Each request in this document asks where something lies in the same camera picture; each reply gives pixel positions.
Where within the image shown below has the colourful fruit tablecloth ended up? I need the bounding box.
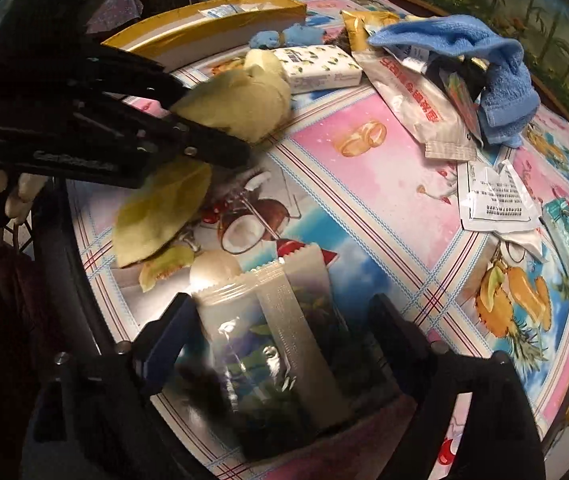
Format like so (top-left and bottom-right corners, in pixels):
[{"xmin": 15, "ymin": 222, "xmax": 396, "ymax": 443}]
[{"xmin": 66, "ymin": 0, "xmax": 569, "ymax": 479}]

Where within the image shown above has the yellow towel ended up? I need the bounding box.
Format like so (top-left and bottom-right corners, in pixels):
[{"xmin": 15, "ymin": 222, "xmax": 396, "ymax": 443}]
[{"xmin": 112, "ymin": 49, "xmax": 291, "ymax": 268}]

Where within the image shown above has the white tissue pack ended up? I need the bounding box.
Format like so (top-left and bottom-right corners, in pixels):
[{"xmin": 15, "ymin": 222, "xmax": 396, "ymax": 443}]
[{"xmin": 272, "ymin": 44, "xmax": 362, "ymax": 94}]

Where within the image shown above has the clear snack packet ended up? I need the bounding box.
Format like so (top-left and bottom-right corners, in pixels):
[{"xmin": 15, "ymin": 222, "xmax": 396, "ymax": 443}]
[{"xmin": 196, "ymin": 244, "xmax": 385, "ymax": 460}]

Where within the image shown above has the silver foil pouch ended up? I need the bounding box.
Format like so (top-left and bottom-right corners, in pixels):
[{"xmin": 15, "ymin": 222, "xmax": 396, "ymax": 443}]
[{"xmin": 339, "ymin": 8, "xmax": 480, "ymax": 163}]

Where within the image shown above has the blue towel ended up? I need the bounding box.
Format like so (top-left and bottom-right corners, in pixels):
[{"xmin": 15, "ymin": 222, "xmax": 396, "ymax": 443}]
[{"xmin": 368, "ymin": 14, "xmax": 540, "ymax": 148}]

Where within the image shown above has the gold cardboard box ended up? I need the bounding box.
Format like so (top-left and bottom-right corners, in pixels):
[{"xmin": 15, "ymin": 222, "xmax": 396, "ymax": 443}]
[{"xmin": 103, "ymin": 0, "xmax": 307, "ymax": 70}]

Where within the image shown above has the white printed sachet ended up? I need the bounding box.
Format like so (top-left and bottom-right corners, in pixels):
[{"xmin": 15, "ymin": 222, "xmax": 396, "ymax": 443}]
[{"xmin": 457, "ymin": 159, "xmax": 545, "ymax": 261}]

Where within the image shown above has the teal wet wipe packet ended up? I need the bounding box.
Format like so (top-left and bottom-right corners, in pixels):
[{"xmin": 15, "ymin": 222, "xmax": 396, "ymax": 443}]
[{"xmin": 541, "ymin": 197, "xmax": 569, "ymax": 276}]

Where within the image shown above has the blue plush toy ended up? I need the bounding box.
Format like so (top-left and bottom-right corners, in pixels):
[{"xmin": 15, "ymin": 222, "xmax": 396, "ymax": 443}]
[{"xmin": 249, "ymin": 24, "xmax": 324, "ymax": 50}]

